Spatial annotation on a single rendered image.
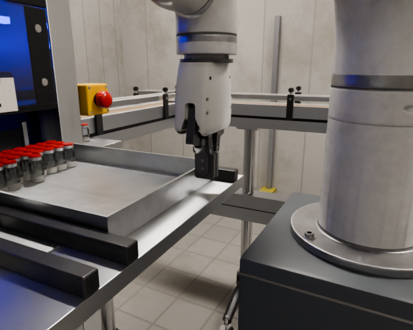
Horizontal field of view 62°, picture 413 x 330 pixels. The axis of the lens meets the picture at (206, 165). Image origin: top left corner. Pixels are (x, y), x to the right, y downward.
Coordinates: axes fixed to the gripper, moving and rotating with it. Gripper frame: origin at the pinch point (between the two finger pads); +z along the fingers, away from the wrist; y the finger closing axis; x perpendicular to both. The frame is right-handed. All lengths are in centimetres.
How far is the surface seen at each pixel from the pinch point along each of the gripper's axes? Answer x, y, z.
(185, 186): -1.9, 3.1, 2.8
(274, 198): -10, -86, 37
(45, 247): -7.8, 23.2, 4.2
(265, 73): -64, -246, -11
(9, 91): -37.7, 3.9, -10.1
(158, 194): -2.0, 10.2, 1.6
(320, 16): -22, -245, -52
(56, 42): -37.8, -8.0, -19.2
